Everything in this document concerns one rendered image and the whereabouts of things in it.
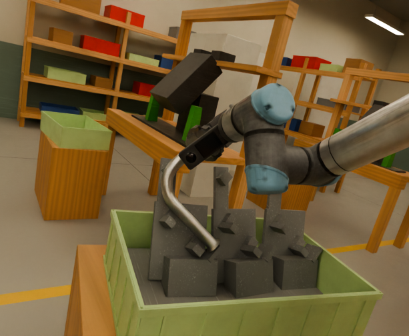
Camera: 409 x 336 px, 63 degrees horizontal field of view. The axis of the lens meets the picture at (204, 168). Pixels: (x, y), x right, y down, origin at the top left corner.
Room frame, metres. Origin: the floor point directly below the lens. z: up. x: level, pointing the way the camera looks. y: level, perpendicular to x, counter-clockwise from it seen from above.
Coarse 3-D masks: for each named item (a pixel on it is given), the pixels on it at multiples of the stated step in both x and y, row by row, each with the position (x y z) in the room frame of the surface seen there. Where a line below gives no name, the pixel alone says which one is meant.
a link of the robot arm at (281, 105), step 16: (256, 96) 0.61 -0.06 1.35; (272, 96) 0.59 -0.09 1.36; (288, 96) 0.61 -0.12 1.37; (240, 112) 0.64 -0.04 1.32; (256, 112) 0.60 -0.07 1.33; (272, 112) 0.58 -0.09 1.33; (288, 112) 0.60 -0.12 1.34; (240, 128) 0.65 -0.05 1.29; (256, 128) 0.60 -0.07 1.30; (272, 128) 0.59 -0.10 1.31
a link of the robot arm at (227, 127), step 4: (232, 104) 0.70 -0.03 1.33; (232, 108) 0.68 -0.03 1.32; (228, 112) 0.69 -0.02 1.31; (224, 116) 0.70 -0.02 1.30; (228, 116) 0.68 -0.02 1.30; (224, 120) 0.69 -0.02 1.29; (228, 120) 0.68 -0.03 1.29; (224, 124) 0.69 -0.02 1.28; (228, 124) 0.68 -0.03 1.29; (224, 128) 0.69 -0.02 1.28; (228, 128) 0.68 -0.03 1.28; (232, 128) 0.67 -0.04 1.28; (228, 132) 0.68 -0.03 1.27; (232, 132) 0.68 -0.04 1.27; (236, 132) 0.67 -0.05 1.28; (228, 136) 0.69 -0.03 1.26; (232, 136) 0.68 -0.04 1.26; (236, 136) 0.68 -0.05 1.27; (240, 136) 0.67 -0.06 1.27; (236, 140) 0.69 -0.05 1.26; (240, 140) 0.69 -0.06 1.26
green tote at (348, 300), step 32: (128, 224) 0.88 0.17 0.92; (256, 224) 1.07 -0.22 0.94; (128, 256) 0.65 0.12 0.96; (320, 256) 0.94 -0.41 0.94; (128, 288) 0.59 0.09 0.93; (320, 288) 0.91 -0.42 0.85; (352, 288) 0.82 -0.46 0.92; (128, 320) 0.54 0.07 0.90; (160, 320) 0.52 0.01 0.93; (192, 320) 0.55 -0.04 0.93; (224, 320) 0.58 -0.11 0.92; (256, 320) 0.61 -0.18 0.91; (288, 320) 0.65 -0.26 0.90; (320, 320) 0.69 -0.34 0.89; (352, 320) 0.73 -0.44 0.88
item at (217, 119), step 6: (222, 114) 0.72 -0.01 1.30; (216, 120) 0.78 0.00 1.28; (204, 126) 0.77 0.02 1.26; (210, 126) 0.77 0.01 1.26; (198, 132) 0.78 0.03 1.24; (204, 132) 0.76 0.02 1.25; (222, 132) 0.70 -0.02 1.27; (228, 138) 0.70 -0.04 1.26; (228, 144) 0.77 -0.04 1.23; (222, 150) 0.76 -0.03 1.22
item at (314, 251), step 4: (308, 244) 0.98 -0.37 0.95; (308, 248) 0.97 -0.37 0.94; (312, 248) 0.96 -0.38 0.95; (316, 248) 0.95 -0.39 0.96; (320, 248) 0.94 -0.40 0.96; (312, 252) 0.94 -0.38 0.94; (316, 252) 0.93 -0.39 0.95; (320, 252) 0.93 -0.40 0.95; (308, 256) 0.94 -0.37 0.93; (312, 256) 0.93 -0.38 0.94; (316, 256) 0.92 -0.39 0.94; (312, 260) 0.91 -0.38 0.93
